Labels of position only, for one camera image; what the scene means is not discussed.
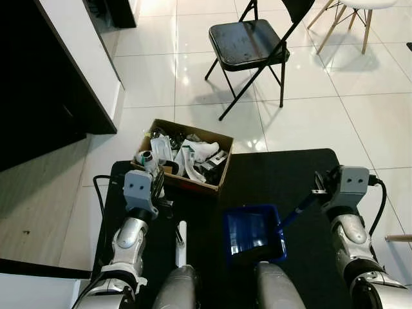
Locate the large black floor mat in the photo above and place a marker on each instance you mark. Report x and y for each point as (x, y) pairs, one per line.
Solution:
(283, 174)

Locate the clear plastic packet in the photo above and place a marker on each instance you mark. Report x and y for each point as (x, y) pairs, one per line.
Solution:
(161, 148)

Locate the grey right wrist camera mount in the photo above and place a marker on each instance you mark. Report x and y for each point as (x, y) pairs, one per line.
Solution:
(351, 183)

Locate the grey right robot leg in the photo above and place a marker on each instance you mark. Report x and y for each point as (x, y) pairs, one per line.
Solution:
(280, 290)

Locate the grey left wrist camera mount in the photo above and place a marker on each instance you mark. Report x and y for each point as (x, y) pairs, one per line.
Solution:
(138, 190)

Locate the white chair with wooden legs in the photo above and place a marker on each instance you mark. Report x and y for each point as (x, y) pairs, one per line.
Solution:
(367, 3)

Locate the white green-striped packet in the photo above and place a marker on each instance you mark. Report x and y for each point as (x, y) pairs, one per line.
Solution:
(188, 162)

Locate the light wooden stick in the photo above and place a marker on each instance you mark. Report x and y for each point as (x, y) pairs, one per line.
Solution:
(399, 238)

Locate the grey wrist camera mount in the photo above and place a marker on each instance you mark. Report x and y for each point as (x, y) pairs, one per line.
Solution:
(138, 190)
(351, 183)

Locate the black furniture post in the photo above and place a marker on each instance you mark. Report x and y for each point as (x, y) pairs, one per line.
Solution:
(122, 13)

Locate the black folding chair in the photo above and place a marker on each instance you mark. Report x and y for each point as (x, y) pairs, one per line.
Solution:
(244, 42)

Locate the brown cardboard box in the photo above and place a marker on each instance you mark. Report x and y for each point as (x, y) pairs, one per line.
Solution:
(193, 185)

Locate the small black packet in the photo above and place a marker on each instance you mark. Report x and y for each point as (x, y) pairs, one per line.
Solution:
(217, 161)

